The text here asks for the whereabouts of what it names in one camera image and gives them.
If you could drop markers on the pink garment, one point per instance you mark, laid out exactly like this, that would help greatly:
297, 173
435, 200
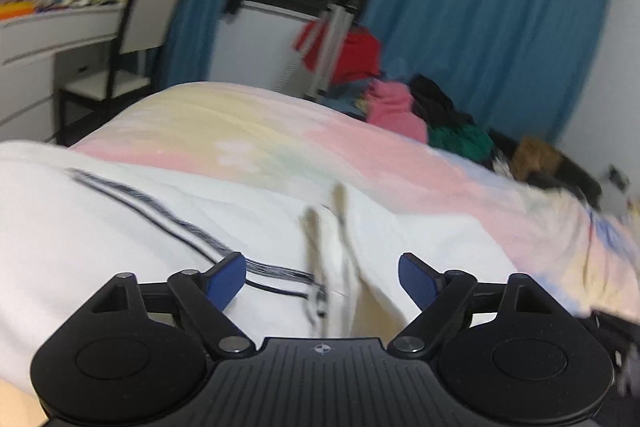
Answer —
395, 109

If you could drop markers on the white desk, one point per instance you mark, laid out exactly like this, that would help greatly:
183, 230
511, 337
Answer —
35, 57

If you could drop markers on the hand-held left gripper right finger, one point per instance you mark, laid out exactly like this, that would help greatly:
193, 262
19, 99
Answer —
416, 281

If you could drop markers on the red garment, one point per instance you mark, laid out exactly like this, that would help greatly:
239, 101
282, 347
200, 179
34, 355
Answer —
352, 52

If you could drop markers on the white garment with black stripes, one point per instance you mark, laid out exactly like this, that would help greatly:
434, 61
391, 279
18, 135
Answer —
150, 227

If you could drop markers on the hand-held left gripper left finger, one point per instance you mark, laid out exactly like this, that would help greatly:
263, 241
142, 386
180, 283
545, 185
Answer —
226, 279

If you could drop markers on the brown garment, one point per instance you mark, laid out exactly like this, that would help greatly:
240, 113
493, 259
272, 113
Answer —
537, 157

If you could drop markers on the green garment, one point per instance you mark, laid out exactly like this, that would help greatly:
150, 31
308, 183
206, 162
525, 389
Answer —
457, 141

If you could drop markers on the metal tripod stand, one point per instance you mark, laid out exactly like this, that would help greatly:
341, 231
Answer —
327, 37

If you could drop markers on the white chair with black frame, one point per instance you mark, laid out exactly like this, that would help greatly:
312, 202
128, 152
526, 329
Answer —
131, 38

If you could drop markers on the pastel patterned blanket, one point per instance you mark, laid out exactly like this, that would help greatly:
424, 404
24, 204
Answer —
350, 152

